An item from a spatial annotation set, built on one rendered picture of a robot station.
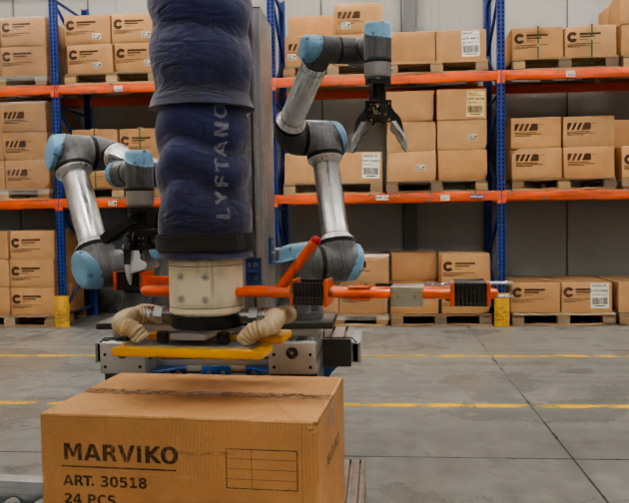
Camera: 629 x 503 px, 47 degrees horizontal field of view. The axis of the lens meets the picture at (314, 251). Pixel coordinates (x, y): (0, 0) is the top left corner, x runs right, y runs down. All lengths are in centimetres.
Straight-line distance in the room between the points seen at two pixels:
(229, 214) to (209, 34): 39
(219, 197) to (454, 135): 741
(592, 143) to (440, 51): 208
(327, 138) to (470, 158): 661
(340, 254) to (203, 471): 92
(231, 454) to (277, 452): 10
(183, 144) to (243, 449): 66
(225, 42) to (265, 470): 90
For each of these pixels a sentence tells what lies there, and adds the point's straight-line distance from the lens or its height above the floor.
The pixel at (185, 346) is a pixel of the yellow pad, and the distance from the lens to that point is 161.
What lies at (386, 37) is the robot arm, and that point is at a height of 183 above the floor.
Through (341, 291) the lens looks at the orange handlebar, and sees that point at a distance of 160.
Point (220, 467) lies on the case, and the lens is 156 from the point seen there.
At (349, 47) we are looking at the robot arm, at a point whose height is 182.
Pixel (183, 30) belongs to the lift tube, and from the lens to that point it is 165.
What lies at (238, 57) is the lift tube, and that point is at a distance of 165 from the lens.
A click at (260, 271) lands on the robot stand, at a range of 239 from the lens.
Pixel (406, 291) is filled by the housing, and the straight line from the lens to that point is 159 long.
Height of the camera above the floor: 135
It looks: 3 degrees down
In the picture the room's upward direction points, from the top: 1 degrees counter-clockwise
